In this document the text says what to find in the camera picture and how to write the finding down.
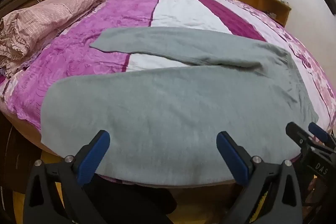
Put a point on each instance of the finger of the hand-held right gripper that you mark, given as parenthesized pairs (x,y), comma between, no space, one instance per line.
(298,133)
(319,132)

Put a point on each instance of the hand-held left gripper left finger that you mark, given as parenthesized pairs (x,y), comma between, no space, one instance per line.
(94,157)

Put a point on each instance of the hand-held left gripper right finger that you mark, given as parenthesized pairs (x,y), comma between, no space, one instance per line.
(233,158)

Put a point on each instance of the grey pants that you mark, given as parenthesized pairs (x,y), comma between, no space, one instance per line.
(157,108)

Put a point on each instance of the pink ruffled quilt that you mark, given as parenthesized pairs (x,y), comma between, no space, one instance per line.
(39,22)

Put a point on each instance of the purple pink striped blanket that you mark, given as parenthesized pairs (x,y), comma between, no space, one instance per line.
(131,11)

